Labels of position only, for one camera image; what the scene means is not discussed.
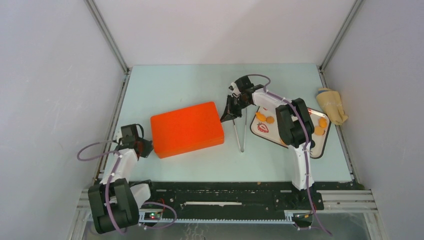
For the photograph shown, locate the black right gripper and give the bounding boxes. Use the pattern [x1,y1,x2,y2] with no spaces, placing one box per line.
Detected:
[218,96,249,124]

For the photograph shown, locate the clear plastic tongs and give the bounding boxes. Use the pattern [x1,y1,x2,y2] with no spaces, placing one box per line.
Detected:
[232,108,248,153]

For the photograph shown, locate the orange box lid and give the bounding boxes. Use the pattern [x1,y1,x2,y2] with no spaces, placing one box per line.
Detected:
[150,101,225,159]

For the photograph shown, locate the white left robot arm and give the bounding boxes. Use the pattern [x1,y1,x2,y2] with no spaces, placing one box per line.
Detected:
[88,123,158,234]

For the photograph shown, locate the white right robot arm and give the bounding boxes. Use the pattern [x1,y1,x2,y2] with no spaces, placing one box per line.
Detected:
[220,74,315,209]

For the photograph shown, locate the orange cookie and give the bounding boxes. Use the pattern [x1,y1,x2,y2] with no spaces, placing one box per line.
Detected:
[255,112,267,122]
[314,126,326,136]
[265,116,275,124]
[318,117,328,129]

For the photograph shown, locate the strawberry pattern tray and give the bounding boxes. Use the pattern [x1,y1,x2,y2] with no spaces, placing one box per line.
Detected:
[250,107,331,159]

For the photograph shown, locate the yellow cloth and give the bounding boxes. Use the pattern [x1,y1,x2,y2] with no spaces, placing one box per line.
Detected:
[316,87,348,126]

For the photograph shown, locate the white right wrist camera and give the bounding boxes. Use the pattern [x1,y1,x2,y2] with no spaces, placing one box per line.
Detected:
[228,82,238,94]

